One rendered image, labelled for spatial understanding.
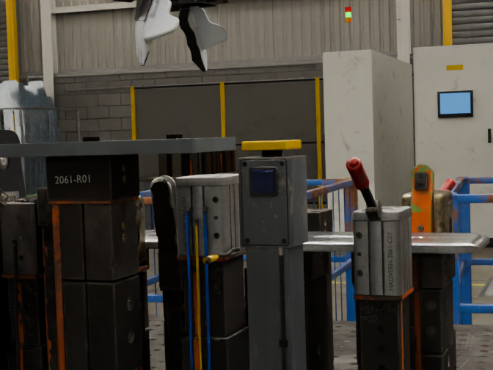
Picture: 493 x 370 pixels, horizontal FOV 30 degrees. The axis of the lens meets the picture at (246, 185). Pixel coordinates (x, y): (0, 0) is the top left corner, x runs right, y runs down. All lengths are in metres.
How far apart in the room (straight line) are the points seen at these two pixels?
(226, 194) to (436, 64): 8.06
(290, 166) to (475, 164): 8.21
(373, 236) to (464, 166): 8.07
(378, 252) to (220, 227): 0.23
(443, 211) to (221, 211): 0.43
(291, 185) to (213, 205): 0.23
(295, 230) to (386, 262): 0.18
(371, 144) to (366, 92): 0.53
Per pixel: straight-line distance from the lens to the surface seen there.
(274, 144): 1.13
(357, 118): 9.40
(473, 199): 3.24
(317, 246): 1.41
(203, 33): 1.28
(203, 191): 1.34
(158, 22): 1.18
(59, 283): 1.28
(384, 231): 1.26
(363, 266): 1.27
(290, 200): 1.12
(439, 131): 9.32
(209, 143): 1.17
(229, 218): 1.35
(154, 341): 2.17
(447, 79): 9.33
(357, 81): 9.41
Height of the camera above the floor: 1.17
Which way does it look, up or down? 3 degrees down
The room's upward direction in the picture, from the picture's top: 2 degrees counter-clockwise
